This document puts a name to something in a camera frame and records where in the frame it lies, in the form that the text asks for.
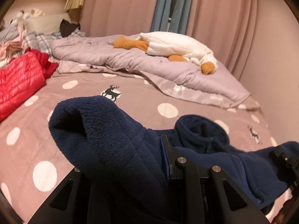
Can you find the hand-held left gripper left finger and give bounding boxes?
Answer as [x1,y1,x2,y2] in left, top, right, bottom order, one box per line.
[28,167,100,224]

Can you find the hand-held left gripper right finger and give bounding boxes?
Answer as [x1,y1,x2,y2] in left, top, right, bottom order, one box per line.
[160,135,269,224]

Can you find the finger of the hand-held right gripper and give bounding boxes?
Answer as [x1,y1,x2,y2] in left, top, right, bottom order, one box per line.
[273,146,299,188]

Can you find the navy fleece jacket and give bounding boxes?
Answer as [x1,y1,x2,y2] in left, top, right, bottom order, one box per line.
[48,95,299,224]

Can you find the pink clothes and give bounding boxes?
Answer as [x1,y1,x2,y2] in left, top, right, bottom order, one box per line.
[0,34,31,62]

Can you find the polka dot bed sheet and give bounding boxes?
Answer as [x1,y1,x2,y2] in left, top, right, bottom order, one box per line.
[0,70,281,224]

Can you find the red down jacket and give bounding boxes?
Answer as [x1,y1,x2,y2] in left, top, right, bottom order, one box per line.
[0,48,59,123]

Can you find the lilac quilt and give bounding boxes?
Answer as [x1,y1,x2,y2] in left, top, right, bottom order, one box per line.
[50,34,251,109]

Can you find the white goose plush toy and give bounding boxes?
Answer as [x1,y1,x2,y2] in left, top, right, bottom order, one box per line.
[113,31,218,75]

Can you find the pink curtain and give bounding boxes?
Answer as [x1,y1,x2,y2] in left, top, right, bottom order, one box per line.
[79,0,164,38]
[187,0,260,80]

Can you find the plaid pillow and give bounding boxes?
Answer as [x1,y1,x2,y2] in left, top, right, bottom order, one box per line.
[24,29,86,57]

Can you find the black cloth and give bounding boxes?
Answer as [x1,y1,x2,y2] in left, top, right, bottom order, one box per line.
[59,19,81,38]

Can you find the grey cloth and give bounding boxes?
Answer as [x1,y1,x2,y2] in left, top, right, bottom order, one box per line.
[0,20,26,41]

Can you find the beige pillow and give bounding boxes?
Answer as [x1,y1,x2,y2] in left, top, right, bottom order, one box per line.
[24,13,72,34]

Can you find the window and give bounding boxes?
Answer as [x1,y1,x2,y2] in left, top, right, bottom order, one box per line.
[169,0,183,33]

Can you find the blue curtain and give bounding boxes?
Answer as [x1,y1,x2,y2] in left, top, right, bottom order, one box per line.
[151,0,195,37]

